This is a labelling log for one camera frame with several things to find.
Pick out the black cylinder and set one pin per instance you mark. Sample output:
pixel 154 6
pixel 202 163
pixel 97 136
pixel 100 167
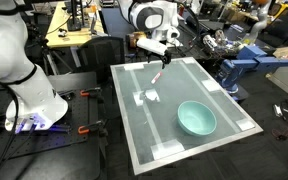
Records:
pixel 204 26

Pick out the small black clamp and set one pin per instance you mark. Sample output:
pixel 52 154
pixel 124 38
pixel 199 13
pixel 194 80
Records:
pixel 66 95

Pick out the orange marker with white cap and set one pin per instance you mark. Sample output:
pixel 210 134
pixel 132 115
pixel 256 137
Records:
pixel 156 77

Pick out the black stand on desk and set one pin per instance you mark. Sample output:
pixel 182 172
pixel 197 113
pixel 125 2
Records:
pixel 74 20

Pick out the black perforated breadboard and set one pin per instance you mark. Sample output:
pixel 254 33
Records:
pixel 50 146

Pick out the wooden desk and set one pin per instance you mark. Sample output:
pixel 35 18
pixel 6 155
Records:
pixel 64 33

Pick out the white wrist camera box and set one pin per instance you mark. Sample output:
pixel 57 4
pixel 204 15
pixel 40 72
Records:
pixel 151 46

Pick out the white power adapter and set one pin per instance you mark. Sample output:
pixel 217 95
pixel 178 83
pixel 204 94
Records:
pixel 277 110

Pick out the white robot arm grey joints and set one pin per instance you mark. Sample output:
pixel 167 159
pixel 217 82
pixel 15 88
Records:
pixel 259 23

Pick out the tan cardboard piece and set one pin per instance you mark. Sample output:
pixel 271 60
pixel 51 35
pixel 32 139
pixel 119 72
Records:
pixel 285 52

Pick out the metal mechanical device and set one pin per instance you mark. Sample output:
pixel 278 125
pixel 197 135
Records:
pixel 214 40

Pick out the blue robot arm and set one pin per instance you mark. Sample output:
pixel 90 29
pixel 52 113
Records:
pixel 250 63

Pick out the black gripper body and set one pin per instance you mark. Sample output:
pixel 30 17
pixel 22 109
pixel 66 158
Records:
pixel 157 55

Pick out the green bowl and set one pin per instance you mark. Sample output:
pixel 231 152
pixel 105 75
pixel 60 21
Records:
pixel 197 118

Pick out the black office chair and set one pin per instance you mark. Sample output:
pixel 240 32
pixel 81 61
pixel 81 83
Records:
pixel 100 56

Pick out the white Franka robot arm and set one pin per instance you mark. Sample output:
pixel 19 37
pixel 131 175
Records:
pixel 34 96

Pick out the black tripod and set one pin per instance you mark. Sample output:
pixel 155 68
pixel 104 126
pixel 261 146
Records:
pixel 49 56

